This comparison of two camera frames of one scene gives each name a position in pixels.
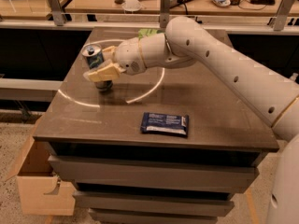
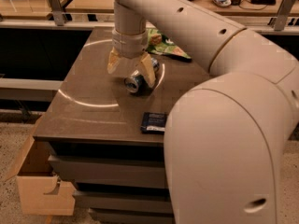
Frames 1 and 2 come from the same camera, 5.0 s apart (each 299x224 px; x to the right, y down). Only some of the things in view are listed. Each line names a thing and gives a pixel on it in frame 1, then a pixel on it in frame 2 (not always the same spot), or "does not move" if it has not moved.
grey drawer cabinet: (167, 145) does not move
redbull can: (94, 55) → (137, 84)
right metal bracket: (277, 23) does not move
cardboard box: (41, 191) does not move
